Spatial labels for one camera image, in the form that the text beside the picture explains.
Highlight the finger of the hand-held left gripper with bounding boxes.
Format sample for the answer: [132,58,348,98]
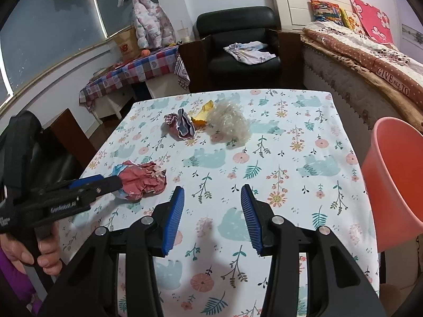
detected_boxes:
[84,176,122,207]
[64,175,104,190]

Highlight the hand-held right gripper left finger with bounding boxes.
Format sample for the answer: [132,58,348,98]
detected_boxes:
[39,185,186,317]

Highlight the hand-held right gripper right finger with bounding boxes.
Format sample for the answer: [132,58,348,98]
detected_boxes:
[240,184,387,317]

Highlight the large red paper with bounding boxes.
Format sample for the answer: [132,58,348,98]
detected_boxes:
[112,160,167,202]

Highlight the pink plastic bin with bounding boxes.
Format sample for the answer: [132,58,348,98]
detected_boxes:
[361,116,423,253]

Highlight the person's left forearm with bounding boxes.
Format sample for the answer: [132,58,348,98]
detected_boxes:
[0,248,42,317]

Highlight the person's left hand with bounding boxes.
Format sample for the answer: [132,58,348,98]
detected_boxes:
[0,220,63,276]

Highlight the brown wooden chair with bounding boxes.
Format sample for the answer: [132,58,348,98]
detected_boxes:
[49,108,98,169]

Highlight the floral tablecloth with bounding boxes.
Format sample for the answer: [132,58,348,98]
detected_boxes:
[56,89,380,317]

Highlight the small crumpled red paper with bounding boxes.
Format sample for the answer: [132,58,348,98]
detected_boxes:
[164,108,196,140]

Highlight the clear crinkled plastic wrap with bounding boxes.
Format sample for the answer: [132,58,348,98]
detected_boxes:
[205,101,252,147]

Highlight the curled orange peel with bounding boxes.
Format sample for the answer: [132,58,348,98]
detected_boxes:
[191,100,216,125]

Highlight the checkered tablecloth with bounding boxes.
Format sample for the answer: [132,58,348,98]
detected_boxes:
[79,46,181,106]

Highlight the red patterned white cloth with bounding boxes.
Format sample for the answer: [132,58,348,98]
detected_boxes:
[173,53,191,93]

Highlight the brown paper bag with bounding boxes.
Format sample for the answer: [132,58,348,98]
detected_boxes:
[113,26,139,62]

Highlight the large window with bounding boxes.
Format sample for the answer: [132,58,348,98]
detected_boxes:
[0,0,139,106]

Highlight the quilted bed mattress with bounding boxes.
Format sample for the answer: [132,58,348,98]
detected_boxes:
[302,40,423,133]

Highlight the white printed cloth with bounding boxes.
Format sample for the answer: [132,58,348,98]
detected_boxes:
[224,41,276,65]

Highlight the plastic cup with straw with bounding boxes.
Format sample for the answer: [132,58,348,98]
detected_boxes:
[177,20,192,44]

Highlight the floral puffer jacket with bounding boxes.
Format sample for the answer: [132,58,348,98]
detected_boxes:
[132,0,176,48]

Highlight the bed with patterned blankets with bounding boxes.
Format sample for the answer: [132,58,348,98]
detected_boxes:
[302,38,423,133]

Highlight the black leather armchair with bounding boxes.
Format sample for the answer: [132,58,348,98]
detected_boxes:
[178,6,303,93]

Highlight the brown dotted blanket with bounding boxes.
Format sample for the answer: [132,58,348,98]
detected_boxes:
[302,28,423,101]

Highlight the white floral quilt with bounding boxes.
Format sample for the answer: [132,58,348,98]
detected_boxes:
[309,21,423,73]

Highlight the white bed headboard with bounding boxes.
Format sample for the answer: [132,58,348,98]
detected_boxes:
[270,0,356,34]

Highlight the colourful patterned pillow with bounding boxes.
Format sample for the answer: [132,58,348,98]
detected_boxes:
[310,0,344,26]

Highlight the yellow floral pillow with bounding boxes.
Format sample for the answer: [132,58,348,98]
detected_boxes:
[340,8,367,35]

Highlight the pink flower pillow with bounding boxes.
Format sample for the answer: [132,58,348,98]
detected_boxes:
[348,0,395,45]

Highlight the framed wall picture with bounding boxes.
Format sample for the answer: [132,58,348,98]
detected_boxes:
[401,23,423,52]

